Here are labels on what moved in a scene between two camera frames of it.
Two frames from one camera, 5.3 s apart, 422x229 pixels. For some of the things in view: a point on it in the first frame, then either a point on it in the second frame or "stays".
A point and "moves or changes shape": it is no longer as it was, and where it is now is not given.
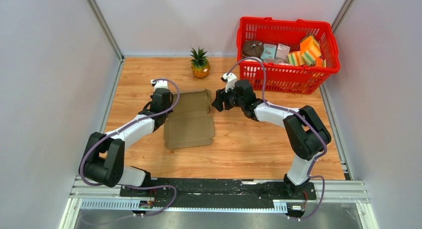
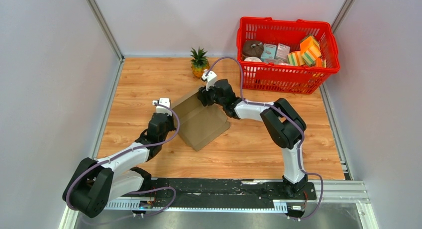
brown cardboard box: [191, 123] moves or changes shape
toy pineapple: [199, 64] stays
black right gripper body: [230, 98] to [209, 97]
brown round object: [253, 48] stays
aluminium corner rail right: [347, 5] stays
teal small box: [268, 52] stays
